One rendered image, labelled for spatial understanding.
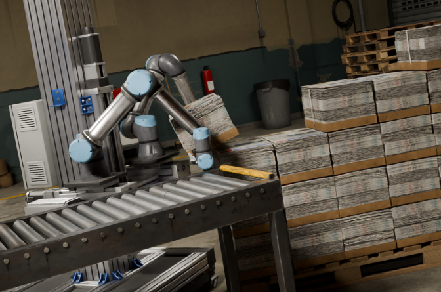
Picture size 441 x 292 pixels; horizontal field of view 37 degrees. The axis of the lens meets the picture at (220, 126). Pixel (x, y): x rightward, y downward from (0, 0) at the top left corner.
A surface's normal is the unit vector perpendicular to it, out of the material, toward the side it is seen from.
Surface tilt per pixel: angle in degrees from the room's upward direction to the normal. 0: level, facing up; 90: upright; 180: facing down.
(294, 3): 90
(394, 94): 90
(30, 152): 90
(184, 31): 90
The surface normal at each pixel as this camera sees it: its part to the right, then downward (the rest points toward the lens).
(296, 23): 0.45, 0.03
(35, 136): -0.47, 0.17
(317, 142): 0.15, 0.08
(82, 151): -0.11, 0.22
